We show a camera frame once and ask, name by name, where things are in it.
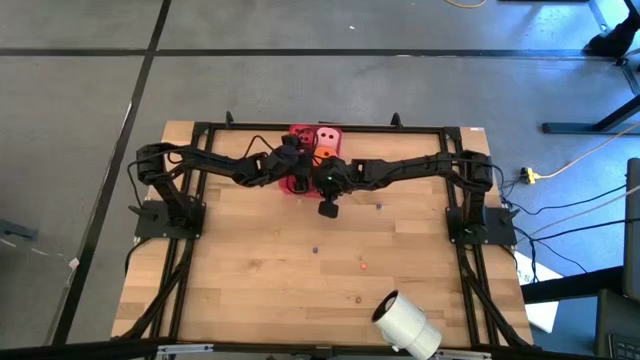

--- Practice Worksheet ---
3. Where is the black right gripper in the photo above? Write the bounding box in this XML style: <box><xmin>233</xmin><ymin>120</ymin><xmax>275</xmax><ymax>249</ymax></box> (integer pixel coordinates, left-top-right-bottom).
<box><xmin>312</xmin><ymin>154</ymin><xmax>361</xmax><ymax>220</ymax></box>

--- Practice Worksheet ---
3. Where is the pink plastic bin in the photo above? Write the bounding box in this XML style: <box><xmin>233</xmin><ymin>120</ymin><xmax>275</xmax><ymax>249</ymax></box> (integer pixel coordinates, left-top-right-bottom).
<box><xmin>277</xmin><ymin>123</ymin><xmax>345</xmax><ymax>199</ymax></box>

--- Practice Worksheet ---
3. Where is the large orange foam die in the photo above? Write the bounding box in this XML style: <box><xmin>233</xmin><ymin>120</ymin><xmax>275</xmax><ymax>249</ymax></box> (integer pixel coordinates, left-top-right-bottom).
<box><xmin>312</xmin><ymin>145</ymin><xmax>337</xmax><ymax>164</ymax></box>

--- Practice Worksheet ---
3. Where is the large pink foam die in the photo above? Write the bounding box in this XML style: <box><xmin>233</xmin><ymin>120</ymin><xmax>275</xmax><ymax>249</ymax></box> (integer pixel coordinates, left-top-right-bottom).
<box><xmin>314</xmin><ymin>126</ymin><xmax>342</xmax><ymax>149</ymax></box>

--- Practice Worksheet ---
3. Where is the white cylindrical lamp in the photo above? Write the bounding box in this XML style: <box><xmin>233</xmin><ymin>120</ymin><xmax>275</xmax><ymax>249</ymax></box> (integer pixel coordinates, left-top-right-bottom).
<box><xmin>370</xmin><ymin>289</ymin><xmax>444</xmax><ymax>360</ymax></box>

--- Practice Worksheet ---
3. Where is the black desk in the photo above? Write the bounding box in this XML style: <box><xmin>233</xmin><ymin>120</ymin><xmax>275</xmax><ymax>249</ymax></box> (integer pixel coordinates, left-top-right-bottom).
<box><xmin>542</xmin><ymin>0</ymin><xmax>640</xmax><ymax>136</ymax></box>

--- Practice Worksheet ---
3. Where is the white paper sheet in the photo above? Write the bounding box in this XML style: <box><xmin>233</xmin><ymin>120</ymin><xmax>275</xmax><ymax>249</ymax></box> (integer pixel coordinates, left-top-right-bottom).
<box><xmin>514</xmin><ymin>249</ymin><xmax>564</xmax><ymax>334</ymax></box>

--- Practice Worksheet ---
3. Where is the black beam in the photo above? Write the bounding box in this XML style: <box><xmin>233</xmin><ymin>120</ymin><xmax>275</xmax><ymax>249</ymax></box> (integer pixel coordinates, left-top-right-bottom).
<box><xmin>519</xmin><ymin>264</ymin><xmax>626</xmax><ymax>305</ymax></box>

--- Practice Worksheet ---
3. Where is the dark grey cabinet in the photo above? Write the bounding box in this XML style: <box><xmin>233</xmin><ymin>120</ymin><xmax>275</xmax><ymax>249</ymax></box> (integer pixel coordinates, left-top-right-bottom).
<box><xmin>594</xmin><ymin>288</ymin><xmax>640</xmax><ymax>360</ymax></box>

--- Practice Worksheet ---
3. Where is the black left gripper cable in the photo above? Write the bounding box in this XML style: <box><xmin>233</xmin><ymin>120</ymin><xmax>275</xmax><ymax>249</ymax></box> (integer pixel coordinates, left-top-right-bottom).
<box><xmin>243</xmin><ymin>127</ymin><xmax>314</xmax><ymax>157</ymax></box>

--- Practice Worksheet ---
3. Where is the black aluminium table frame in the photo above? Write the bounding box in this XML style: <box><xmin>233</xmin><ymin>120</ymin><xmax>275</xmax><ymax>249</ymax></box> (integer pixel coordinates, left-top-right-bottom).
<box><xmin>112</xmin><ymin>112</ymin><xmax>536</xmax><ymax>351</ymax></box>

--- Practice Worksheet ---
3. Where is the yellow extension cable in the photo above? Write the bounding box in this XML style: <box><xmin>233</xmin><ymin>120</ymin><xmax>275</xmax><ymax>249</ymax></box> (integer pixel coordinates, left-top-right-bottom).
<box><xmin>519</xmin><ymin>134</ymin><xmax>640</xmax><ymax>185</ymax></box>

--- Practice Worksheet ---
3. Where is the silver metal bracket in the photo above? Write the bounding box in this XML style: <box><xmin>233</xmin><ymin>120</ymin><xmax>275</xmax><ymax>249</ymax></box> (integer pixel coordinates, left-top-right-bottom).
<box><xmin>433</xmin><ymin>349</ymin><xmax>494</xmax><ymax>360</ymax></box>
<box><xmin>154</xmin><ymin>342</ymin><xmax>216</xmax><ymax>360</ymax></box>

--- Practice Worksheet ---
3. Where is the black floor cable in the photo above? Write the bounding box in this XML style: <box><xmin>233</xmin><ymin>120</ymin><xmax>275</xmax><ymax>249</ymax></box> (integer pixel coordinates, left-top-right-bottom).
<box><xmin>514</xmin><ymin>217</ymin><xmax>640</xmax><ymax>276</ymax></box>
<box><xmin>499</xmin><ymin>169</ymin><xmax>629</xmax><ymax>217</ymax></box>

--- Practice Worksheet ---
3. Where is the grey floor cable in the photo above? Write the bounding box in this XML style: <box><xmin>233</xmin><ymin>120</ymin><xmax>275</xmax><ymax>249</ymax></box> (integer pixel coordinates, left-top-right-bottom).
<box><xmin>542</xmin><ymin>185</ymin><xmax>640</xmax><ymax>229</ymax></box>

